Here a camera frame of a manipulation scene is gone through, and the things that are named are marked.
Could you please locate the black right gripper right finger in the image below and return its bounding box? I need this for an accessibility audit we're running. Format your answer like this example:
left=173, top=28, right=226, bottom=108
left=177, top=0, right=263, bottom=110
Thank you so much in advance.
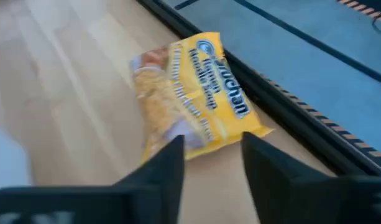
left=241, top=131, right=344, bottom=224

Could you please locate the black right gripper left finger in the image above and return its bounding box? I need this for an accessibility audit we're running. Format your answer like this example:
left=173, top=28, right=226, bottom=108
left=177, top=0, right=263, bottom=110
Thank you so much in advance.
left=114, top=134, right=186, bottom=224

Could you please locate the black hazard-striped floor mat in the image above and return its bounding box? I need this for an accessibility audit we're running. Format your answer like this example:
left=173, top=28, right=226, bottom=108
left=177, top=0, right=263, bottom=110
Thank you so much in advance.
left=335, top=0, right=381, bottom=25
left=255, top=71, right=381, bottom=167

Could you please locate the yellow creamy chicken ramen pack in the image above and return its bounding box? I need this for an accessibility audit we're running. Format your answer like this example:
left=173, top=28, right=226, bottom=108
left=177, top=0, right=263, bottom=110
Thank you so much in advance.
left=129, top=30, right=274, bottom=163

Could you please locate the black floor cable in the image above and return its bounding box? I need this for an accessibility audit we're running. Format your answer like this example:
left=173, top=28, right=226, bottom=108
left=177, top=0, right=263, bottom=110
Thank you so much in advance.
left=370, top=15, right=381, bottom=37

